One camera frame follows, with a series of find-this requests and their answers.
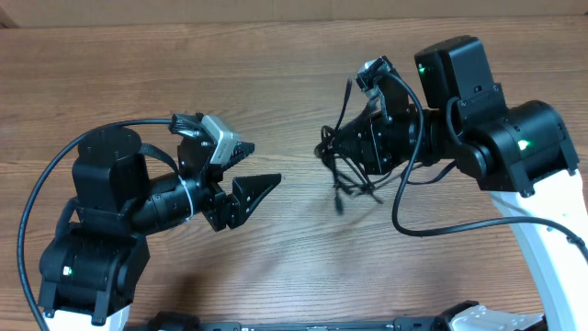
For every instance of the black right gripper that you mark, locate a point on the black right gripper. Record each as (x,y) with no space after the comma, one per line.
(379,159)

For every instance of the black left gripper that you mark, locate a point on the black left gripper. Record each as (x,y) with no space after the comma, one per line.
(231,208)

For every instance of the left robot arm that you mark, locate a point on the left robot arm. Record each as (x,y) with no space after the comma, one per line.
(126,190)

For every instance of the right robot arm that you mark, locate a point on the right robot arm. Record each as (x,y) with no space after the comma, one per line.
(523,157)

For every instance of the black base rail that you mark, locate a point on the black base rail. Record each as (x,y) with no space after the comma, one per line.
(321,324)

